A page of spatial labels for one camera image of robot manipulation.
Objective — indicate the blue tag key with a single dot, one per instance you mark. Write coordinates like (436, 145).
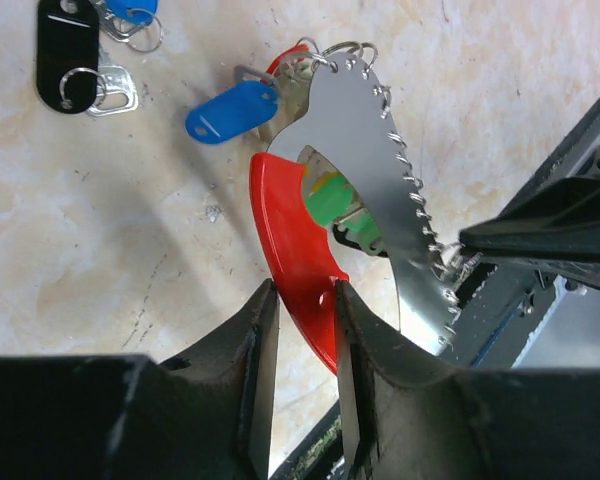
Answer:
(250, 103)
(122, 20)

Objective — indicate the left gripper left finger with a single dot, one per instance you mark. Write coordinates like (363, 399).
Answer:
(205, 413)

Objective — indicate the green key tag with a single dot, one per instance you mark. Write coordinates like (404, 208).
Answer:
(333, 204)

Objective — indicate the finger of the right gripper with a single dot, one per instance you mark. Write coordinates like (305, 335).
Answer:
(553, 222)

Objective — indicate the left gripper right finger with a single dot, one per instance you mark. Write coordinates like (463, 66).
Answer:
(407, 414)

